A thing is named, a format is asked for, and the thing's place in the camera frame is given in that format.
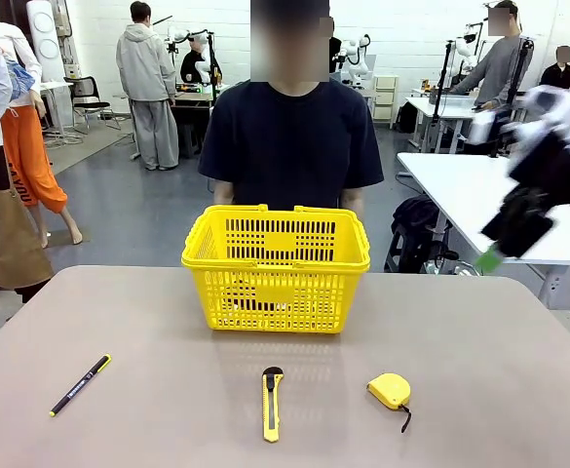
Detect seated person black top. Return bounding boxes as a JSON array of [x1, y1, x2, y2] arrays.
[[180, 36, 213, 85]]

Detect person in grey sweater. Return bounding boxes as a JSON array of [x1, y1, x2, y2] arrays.
[[449, 1, 529, 111]]

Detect white drawer cabinet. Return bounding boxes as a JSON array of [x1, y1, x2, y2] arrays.
[[371, 75, 399, 130]]

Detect yellow utility knife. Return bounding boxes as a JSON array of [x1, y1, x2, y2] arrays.
[[261, 366, 285, 444]]

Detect person in grey hoodie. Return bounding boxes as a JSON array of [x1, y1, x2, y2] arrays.
[[116, 1, 179, 172]]

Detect white background robot black stand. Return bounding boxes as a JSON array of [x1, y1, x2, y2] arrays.
[[165, 27, 223, 97]]

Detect yellow plastic shopping basket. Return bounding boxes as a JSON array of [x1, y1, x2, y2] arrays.
[[180, 204, 372, 335]]

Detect white robot beside pole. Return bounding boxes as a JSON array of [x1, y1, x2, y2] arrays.
[[452, 21, 485, 79]]

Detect mannequin white shirt orange pants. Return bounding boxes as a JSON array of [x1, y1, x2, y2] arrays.
[[0, 19, 84, 248]]

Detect background person dark top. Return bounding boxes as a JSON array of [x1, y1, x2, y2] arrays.
[[318, 17, 343, 74]]

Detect thin black stand pole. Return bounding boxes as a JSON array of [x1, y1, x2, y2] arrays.
[[432, 41, 456, 119]]

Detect white background table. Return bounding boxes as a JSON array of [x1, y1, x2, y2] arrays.
[[404, 96, 491, 155]]

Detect person's right forearm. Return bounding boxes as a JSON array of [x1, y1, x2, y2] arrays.
[[213, 178, 237, 206]]

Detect seated person black jacket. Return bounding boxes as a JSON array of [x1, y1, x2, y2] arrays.
[[540, 46, 570, 90]]

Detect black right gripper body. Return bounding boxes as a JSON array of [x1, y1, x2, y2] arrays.
[[510, 130, 570, 210]]

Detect thick black stand pole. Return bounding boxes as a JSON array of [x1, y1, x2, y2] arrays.
[[487, 38, 535, 160]]

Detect white standing air conditioner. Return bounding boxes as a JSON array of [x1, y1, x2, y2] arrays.
[[25, 0, 67, 84]]

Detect black backpack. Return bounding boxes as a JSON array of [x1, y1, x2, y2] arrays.
[[391, 194, 441, 235]]

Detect black pen yellow cap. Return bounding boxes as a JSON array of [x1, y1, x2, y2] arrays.
[[49, 354, 113, 418]]

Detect yellow tape measure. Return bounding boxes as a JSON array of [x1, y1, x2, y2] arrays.
[[365, 372, 412, 434]]

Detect person's left forearm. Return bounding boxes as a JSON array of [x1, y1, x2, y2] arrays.
[[340, 187, 366, 216]]

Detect black office chair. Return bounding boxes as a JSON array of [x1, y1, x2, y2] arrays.
[[63, 76, 120, 136]]

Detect person in black t-shirt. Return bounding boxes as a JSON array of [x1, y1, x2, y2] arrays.
[[198, 0, 386, 212]]

